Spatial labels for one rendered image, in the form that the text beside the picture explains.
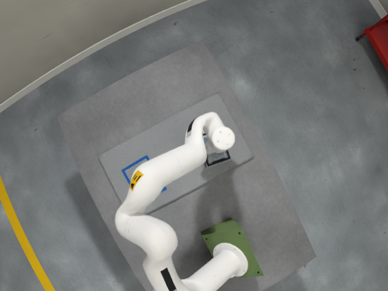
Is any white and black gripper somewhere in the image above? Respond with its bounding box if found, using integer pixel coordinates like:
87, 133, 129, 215
204, 141, 214, 154

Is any black raised plate nest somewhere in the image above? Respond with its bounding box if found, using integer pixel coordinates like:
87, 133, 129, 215
205, 150, 231, 167

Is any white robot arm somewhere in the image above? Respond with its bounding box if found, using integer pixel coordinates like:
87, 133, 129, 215
115, 112, 248, 291

